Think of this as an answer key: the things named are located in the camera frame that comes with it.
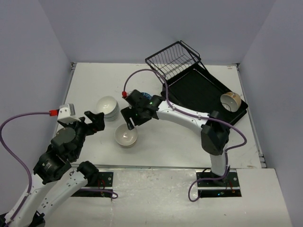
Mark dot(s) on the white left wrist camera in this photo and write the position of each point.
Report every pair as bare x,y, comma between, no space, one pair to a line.
65,113

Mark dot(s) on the red patterned white bowl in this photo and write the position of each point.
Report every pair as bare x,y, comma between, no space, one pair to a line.
146,95

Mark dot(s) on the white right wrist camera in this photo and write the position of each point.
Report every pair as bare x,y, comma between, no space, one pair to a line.
125,94

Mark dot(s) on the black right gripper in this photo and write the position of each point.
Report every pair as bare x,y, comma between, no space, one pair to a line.
128,113

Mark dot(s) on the light blue ribbed bowl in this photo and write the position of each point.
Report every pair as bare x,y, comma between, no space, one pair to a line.
106,99
111,118
109,109

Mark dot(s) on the black wire dish rack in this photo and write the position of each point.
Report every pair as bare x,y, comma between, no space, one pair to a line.
190,83

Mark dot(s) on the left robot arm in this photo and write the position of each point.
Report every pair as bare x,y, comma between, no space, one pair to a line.
47,172

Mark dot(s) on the beige floral bowl back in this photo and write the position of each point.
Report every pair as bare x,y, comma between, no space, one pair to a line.
231,101

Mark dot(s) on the light blue ribbed bowl back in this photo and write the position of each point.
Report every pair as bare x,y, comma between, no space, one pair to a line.
106,99

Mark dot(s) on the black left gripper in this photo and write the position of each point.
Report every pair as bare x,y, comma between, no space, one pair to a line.
97,119

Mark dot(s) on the orange flower beige bowl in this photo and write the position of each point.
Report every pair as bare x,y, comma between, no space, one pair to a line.
126,143

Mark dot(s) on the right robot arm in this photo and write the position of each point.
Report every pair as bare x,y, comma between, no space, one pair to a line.
213,134

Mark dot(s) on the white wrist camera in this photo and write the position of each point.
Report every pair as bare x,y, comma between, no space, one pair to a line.
65,113
125,94

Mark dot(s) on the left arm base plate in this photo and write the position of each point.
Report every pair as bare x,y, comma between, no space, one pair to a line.
104,181

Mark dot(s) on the beige leaf pattern bowl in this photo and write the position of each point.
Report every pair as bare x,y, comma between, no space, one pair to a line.
123,132

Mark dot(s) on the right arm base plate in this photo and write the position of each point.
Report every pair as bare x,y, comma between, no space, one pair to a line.
229,187

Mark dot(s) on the light blue ribbed bowl front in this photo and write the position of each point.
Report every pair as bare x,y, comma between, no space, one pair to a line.
109,109

